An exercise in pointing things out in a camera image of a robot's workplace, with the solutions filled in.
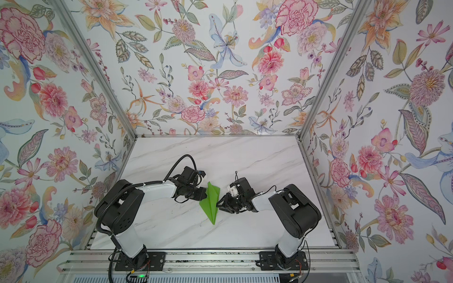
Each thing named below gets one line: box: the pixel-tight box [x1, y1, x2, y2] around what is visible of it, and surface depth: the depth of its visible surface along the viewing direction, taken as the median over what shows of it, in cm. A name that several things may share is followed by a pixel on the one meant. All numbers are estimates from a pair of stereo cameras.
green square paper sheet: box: [198, 181, 221, 225], surface depth 91 cm
